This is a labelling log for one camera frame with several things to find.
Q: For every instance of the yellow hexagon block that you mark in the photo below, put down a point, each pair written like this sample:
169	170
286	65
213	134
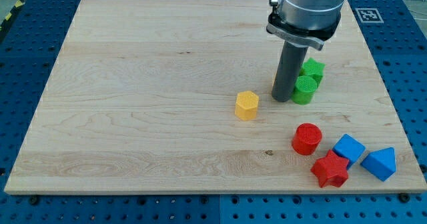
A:
246	105

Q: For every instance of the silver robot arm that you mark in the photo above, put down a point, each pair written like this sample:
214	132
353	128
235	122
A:
304	23

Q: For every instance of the wooden board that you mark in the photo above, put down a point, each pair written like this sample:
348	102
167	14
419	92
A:
142	96

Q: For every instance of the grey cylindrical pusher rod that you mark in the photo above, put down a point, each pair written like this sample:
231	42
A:
290	63

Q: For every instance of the green cylinder block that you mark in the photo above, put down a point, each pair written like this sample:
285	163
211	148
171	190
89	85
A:
304	90

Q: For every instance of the red cylinder block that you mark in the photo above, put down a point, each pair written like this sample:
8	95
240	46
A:
306	139

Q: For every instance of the green star block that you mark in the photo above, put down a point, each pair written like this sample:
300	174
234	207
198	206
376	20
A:
313	69

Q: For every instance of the red star block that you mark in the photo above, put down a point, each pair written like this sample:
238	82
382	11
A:
331	170

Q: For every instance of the blue cube block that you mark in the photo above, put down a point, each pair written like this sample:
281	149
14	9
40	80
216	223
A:
349	148

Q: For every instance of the white fiducial marker tag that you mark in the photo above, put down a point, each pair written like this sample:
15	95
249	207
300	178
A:
369	15

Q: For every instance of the blue triangle block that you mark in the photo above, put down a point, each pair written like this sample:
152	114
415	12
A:
381	163

